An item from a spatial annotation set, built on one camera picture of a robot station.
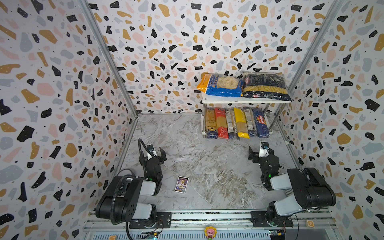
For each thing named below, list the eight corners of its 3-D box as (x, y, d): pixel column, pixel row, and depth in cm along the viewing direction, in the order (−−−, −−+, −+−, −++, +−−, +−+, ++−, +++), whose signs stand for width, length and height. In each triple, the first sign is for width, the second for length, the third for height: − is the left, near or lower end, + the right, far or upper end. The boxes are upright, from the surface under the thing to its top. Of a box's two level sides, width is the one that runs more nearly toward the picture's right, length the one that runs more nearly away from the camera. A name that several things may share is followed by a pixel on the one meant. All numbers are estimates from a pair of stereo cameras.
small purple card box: (174, 191, 85) (174, 190, 83) (179, 177, 90) (178, 175, 89) (185, 193, 84) (184, 192, 82) (189, 179, 90) (188, 177, 88)
